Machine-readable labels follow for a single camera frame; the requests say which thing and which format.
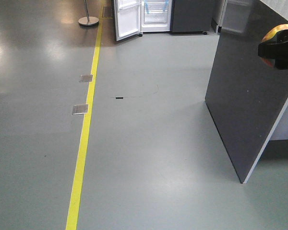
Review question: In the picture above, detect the metal floor plate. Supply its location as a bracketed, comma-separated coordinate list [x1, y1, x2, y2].
[79, 74, 93, 82]
[72, 104, 88, 115]

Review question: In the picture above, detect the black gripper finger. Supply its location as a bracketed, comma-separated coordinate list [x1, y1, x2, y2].
[258, 30, 288, 70]

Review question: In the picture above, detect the grey speckled kitchen counter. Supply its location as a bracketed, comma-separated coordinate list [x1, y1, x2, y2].
[205, 0, 288, 183]

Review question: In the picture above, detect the white fridge door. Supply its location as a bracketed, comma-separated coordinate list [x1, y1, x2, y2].
[113, 0, 141, 41]

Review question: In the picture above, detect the red yellow apple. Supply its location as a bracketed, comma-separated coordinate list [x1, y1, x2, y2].
[261, 24, 288, 67]

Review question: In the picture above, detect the lower metal floor plate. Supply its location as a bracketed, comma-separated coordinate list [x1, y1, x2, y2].
[72, 104, 88, 115]

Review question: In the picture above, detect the brushed metal stanchion post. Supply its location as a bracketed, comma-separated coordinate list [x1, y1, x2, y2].
[78, 0, 99, 26]

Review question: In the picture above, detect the upper metal floor plate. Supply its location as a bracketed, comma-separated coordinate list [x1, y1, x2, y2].
[79, 74, 93, 82]

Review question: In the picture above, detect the white fridge interior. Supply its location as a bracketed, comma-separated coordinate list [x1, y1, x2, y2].
[141, 0, 172, 33]

